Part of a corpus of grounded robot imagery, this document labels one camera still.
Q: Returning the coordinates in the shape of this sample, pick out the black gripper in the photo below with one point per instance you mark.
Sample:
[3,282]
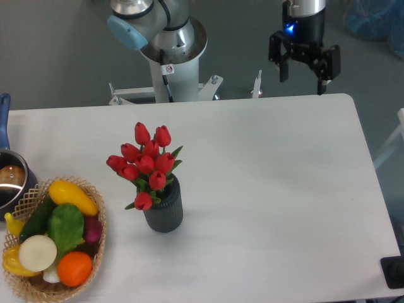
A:
[303,26]

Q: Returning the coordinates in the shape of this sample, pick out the red tulip bouquet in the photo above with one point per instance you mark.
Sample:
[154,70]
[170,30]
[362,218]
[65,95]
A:
[148,166]

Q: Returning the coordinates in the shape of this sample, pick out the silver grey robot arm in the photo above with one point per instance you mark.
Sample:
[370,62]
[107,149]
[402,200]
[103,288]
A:
[172,41]

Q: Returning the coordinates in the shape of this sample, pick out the dark grey ribbed vase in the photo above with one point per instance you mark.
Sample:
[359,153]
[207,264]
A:
[166,215]

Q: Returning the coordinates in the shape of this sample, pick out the blue plastic bag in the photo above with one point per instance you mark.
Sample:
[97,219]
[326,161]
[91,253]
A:
[377,20]

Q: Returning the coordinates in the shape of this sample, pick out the black device at table edge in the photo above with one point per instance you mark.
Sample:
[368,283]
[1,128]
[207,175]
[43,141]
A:
[393,271]

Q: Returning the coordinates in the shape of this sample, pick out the purple red onion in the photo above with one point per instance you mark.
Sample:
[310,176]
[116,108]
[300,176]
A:
[92,230]

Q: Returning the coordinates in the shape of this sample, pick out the yellow squash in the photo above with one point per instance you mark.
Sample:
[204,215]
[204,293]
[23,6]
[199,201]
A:
[64,192]

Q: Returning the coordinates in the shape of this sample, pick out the green lettuce leaf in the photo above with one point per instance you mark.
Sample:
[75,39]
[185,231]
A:
[65,228]

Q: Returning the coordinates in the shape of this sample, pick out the orange fruit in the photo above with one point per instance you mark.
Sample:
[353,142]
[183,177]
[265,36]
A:
[74,268]

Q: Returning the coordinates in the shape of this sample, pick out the green cucumber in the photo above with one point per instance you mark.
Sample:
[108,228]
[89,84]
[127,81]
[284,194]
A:
[38,221]

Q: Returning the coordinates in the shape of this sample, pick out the white round onion slice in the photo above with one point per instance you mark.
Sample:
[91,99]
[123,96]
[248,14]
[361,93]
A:
[37,253]

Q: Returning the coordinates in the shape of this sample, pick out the yellow banana tip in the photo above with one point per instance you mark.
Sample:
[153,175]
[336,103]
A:
[14,226]

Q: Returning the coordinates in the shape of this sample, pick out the woven wicker basket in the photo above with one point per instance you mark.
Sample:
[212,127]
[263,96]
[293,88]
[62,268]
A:
[35,289]

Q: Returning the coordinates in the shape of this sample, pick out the yellow bell pepper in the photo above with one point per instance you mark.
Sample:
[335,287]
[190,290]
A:
[11,263]

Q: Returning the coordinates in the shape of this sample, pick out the white frame at right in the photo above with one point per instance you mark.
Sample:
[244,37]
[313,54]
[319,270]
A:
[390,144]

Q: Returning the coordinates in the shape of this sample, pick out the blue handled saucepan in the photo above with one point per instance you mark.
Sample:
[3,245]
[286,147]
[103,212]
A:
[16,176]

